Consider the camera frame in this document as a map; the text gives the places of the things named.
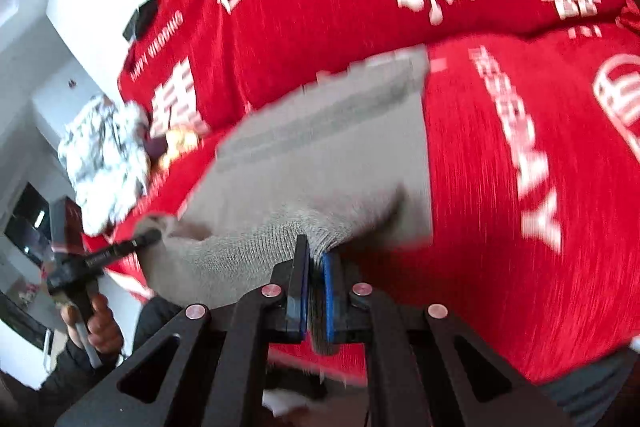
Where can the dark screen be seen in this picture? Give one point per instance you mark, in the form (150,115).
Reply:
(25,217)

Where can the person's dark clothing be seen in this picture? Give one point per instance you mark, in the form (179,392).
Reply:
(157,322)

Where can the red printed sofa cover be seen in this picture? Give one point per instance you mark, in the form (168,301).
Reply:
(500,82)

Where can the dark grey ribbed cloth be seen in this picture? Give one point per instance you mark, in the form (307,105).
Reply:
(590,387)

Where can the grey knit sweater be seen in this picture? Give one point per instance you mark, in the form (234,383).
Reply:
(325,147)

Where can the dark purple cloth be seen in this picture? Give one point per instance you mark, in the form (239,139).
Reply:
(156,147)

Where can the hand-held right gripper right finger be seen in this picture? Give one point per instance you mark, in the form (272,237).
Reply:
(330,302)

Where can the grey white patterned cloth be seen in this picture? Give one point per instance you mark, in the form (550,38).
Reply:
(105,157)

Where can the small black object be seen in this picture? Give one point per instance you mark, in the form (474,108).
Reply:
(142,19)

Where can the person's left forearm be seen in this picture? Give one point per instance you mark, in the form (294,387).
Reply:
(75,382)

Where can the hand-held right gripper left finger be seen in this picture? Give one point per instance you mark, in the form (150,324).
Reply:
(300,297)

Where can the person's left hand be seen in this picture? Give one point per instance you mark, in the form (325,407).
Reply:
(107,332)

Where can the dark red box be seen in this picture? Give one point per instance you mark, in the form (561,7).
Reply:
(65,222)

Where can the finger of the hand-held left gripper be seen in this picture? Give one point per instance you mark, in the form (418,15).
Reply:
(135,241)

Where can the orange patterned cloth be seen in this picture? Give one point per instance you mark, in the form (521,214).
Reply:
(177,139)

